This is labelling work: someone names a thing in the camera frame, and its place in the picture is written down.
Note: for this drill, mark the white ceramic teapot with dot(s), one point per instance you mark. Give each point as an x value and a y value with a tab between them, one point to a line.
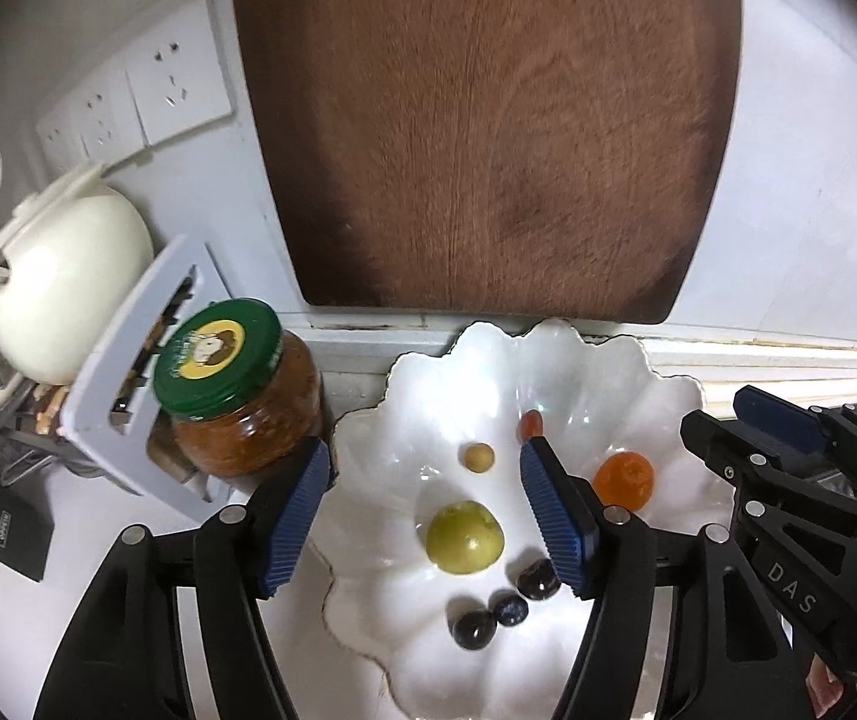
76	277

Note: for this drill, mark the red oblong grape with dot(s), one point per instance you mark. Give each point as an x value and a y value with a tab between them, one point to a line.
531	426

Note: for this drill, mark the blueberry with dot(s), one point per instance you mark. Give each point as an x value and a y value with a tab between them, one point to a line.
511	609

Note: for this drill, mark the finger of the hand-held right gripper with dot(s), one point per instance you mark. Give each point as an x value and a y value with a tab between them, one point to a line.
720	442
777	416

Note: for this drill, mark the small yellow round fruit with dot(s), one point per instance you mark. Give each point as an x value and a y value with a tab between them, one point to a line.
478	457

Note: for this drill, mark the small orange tangerine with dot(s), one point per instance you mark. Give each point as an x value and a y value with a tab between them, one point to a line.
623	478

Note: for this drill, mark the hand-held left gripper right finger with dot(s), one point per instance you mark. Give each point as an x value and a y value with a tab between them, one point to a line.
556	525

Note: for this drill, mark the person's right hand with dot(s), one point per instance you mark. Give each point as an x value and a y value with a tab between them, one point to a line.
827	696

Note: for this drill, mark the brown wooden cutting board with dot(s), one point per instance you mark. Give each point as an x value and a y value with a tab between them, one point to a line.
488	127

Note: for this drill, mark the white scalloped bowl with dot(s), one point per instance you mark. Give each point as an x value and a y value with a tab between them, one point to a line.
413	465

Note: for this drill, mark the white wall socket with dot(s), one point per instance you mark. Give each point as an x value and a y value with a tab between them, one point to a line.
173	75
61	144
106	120

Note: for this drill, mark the glass jar with green lid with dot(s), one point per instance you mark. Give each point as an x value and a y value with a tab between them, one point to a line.
248	427

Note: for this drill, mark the grey slotted utensil rack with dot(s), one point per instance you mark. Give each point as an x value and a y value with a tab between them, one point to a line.
98	405

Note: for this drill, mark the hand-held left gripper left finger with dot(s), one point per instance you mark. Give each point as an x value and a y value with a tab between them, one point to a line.
293	525

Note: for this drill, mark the green round fruit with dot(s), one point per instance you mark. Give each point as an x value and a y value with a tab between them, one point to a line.
466	540

